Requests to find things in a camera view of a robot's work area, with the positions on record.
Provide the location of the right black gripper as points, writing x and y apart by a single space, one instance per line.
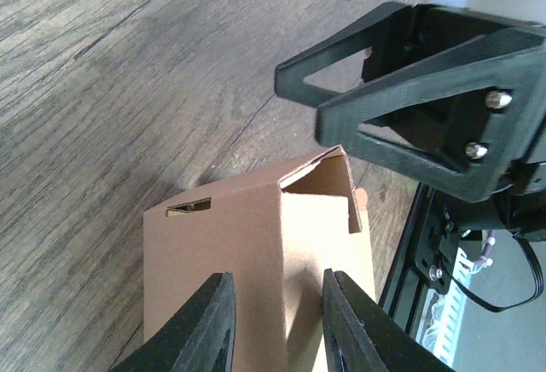
462 110

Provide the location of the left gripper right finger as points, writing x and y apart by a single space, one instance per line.
360 336

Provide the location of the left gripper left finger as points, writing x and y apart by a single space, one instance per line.
200 336

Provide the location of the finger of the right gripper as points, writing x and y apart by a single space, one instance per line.
341 56

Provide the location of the cardboard box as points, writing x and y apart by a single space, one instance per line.
276 229

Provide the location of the light blue slotted cable duct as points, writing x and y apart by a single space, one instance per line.
441 322

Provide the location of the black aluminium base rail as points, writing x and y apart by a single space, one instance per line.
427 243

